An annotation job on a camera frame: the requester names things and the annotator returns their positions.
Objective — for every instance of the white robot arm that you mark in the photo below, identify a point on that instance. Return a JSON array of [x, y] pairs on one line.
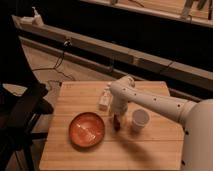
[[195, 118]]

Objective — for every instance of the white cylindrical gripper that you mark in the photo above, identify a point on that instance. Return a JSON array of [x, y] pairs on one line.
[[120, 111]]

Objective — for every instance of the white pump dispenser bottle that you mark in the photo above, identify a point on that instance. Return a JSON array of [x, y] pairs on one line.
[[37, 18]]

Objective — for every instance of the orange bowl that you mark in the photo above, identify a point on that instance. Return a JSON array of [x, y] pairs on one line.
[[86, 130]]

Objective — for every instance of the white squeeze bottle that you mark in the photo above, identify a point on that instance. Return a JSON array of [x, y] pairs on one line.
[[105, 98]]

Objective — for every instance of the black chair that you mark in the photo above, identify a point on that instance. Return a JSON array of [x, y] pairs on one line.
[[18, 116]]

